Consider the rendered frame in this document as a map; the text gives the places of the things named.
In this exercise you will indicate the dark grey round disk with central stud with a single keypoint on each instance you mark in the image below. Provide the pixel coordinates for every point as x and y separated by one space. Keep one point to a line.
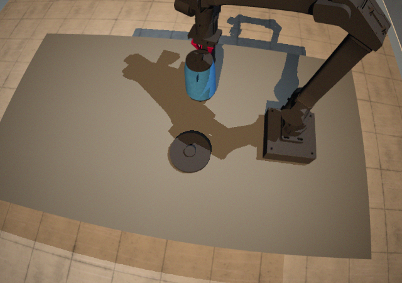
190 152

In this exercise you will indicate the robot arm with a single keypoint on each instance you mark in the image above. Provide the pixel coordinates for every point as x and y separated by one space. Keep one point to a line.
364 20

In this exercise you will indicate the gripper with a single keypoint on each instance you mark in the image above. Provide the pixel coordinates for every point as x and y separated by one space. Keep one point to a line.
204 35

